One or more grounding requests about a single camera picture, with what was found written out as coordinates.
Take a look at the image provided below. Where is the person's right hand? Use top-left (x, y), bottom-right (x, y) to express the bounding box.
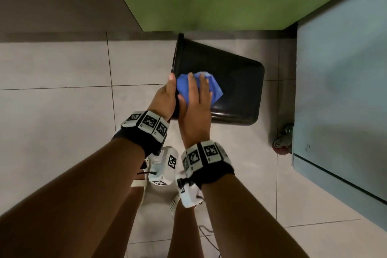
top-left (177, 72), bottom-right (214, 150)

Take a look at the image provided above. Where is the person's left hand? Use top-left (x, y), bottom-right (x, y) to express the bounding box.
top-left (147, 73), bottom-right (177, 122)

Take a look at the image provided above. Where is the blue cleaning cloth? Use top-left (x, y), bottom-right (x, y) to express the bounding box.
top-left (176, 71), bottom-right (224, 106)

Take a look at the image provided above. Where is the black plastic waste bin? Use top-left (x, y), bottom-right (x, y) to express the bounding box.
top-left (171, 33), bottom-right (266, 126)

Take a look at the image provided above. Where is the person's left forearm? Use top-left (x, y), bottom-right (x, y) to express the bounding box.
top-left (0, 137), bottom-right (146, 258)

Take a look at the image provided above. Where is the person's right forearm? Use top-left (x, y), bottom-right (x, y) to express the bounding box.
top-left (200, 173), bottom-right (310, 258)

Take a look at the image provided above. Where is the white perforated left shoe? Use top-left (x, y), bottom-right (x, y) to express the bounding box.
top-left (130, 158), bottom-right (150, 207)

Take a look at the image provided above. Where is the white perforated shoe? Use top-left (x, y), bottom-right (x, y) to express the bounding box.
top-left (170, 193), bottom-right (182, 218)
top-left (130, 158), bottom-right (150, 207)

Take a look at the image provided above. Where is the white perforated right shoe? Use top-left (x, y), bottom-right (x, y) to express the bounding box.
top-left (170, 193), bottom-right (182, 218)

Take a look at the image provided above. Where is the red caster wheel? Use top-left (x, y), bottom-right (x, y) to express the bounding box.
top-left (273, 125), bottom-right (294, 156)

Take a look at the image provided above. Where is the pale blue wheeled cabinet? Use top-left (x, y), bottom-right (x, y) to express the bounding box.
top-left (291, 0), bottom-right (387, 233)

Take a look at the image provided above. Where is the black left wrist strap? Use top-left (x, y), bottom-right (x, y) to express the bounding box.
top-left (112, 110), bottom-right (171, 157)

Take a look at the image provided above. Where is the black wrist strap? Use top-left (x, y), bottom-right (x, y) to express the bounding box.
top-left (181, 140), bottom-right (235, 189)
top-left (112, 110), bottom-right (171, 157)

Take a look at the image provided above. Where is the black right wrist strap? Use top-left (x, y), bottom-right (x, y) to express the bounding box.
top-left (181, 140), bottom-right (235, 189)

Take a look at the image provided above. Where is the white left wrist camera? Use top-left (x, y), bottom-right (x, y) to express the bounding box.
top-left (146, 146), bottom-right (179, 187)

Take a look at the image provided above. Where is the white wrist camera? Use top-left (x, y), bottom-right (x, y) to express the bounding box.
top-left (176, 177), bottom-right (204, 209)
top-left (146, 146), bottom-right (179, 187)

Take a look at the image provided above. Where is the black left camera cable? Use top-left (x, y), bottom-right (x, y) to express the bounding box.
top-left (136, 162), bottom-right (158, 175)

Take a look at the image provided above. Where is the black camera cable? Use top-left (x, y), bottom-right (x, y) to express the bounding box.
top-left (136, 162), bottom-right (158, 175)
top-left (195, 196), bottom-right (222, 258)

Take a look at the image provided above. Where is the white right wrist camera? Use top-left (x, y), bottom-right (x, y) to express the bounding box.
top-left (176, 177), bottom-right (204, 209)

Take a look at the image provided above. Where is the black right camera cable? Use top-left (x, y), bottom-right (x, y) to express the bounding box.
top-left (195, 196), bottom-right (222, 258)

